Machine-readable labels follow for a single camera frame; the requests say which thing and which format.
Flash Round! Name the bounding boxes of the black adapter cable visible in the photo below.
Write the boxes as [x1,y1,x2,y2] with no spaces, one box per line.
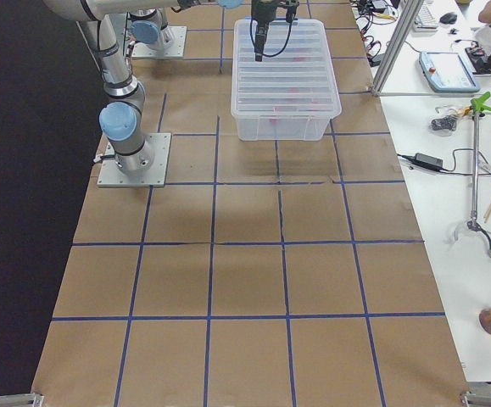
[396,147,491,179]

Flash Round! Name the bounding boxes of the black computer mouse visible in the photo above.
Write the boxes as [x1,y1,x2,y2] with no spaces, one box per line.
[439,12,458,25]

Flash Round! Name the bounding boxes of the white keyboard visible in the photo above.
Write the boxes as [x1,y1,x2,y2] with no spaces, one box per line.
[412,7,439,32]

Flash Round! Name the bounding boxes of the clear plastic storage box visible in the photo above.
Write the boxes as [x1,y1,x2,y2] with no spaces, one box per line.
[230,18,342,142]

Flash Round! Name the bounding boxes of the aluminium corner bracket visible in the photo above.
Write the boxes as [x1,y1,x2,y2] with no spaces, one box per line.
[460,392,491,407]
[0,393,44,407]

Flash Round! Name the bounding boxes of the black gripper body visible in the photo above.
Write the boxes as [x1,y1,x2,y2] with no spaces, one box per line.
[251,0,299,24]

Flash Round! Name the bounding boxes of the aluminium corner bracket right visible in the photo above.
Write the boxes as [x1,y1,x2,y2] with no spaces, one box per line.
[460,392,491,407]

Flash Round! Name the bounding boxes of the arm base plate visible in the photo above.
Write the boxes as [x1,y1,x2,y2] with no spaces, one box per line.
[95,133,171,187]
[130,21,187,59]

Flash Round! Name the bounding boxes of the clear ribbed box lid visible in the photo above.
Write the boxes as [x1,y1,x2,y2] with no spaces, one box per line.
[230,18,342,120]

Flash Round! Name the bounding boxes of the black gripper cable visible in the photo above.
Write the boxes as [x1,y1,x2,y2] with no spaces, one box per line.
[249,12,295,59]

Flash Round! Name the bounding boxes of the blue teach pendant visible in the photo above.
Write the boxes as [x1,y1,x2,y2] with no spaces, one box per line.
[418,52,481,93]

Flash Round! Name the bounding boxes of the aluminium frame post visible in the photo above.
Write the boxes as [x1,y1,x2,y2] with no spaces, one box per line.
[371,0,423,96]

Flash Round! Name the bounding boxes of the small black chain bundle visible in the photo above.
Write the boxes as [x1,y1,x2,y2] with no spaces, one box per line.
[430,116,459,132]

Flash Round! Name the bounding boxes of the aluminium corner bracket left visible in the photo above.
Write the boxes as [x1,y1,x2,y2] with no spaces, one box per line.
[0,393,44,407]

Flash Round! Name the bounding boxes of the black power adapter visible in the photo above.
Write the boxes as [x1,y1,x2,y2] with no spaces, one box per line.
[414,153,444,172]

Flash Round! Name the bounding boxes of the green-handled reacher grabber tool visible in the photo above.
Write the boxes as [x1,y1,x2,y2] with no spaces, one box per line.
[453,92,491,259]

